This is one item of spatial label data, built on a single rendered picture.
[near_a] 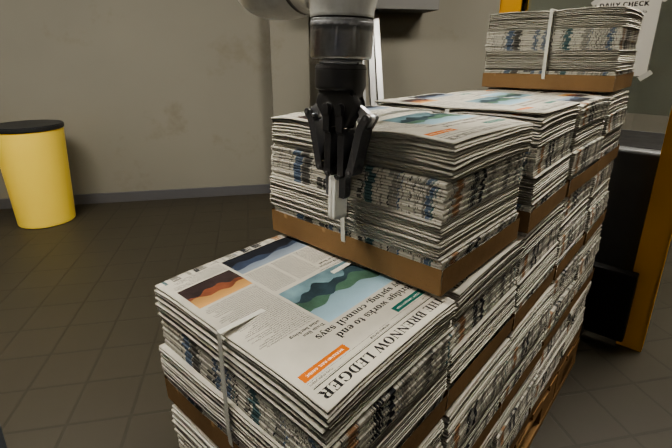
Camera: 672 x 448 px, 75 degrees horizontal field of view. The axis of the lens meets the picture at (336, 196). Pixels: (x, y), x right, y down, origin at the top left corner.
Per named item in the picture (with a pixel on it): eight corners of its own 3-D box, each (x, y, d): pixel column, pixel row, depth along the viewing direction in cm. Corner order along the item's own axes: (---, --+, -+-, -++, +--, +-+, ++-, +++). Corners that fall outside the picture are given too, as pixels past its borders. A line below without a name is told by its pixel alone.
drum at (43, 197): (89, 208, 346) (73, 118, 324) (69, 228, 305) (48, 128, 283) (28, 211, 338) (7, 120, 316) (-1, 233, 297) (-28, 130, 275)
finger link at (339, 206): (344, 173, 69) (348, 174, 69) (343, 215, 71) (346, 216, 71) (331, 176, 67) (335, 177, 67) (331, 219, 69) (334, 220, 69)
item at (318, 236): (272, 229, 87) (271, 208, 86) (362, 196, 107) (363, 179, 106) (330, 252, 77) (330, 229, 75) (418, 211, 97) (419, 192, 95)
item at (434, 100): (374, 103, 101) (375, 99, 100) (433, 95, 122) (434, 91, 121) (543, 118, 78) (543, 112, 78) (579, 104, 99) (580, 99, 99)
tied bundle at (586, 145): (429, 173, 130) (434, 93, 123) (473, 156, 151) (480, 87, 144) (567, 200, 106) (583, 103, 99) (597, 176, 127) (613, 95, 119)
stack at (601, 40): (452, 357, 177) (486, 12, 136) (483, 324, 198) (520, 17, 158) (553, 405, 152) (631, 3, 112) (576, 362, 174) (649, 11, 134)
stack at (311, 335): (197, 624, 94) (145, 281, 68) (452, 356, 177) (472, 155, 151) (331, 824, 70) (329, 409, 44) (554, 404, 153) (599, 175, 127)
